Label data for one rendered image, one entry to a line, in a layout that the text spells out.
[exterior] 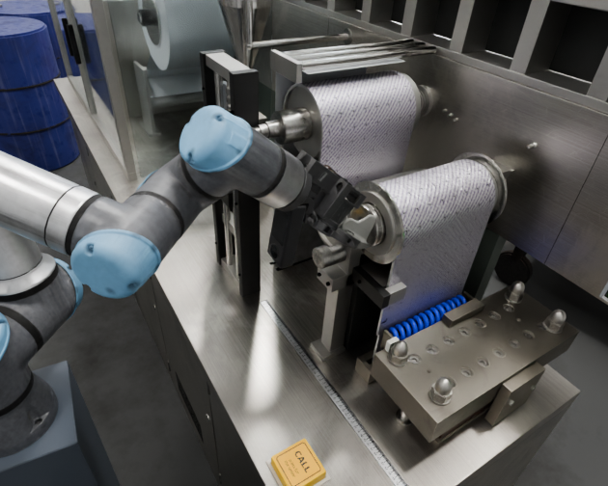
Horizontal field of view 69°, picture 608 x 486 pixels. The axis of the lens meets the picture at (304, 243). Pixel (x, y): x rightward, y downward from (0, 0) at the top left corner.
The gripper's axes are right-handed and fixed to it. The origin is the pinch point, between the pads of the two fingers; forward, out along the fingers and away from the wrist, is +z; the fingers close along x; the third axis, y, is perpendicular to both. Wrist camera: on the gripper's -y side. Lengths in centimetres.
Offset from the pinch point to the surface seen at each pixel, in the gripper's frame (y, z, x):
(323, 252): -5.1, -1.0, 2.9
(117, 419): -123, 44, 73
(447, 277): 3.7, 23.9, -6.1
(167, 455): -115, 54, 49
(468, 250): 10.4, 23.5, -6.1
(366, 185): 8.6, -2.2, 3.3
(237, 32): 21, -3, 69
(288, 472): -37.0, 3.3, -16.1
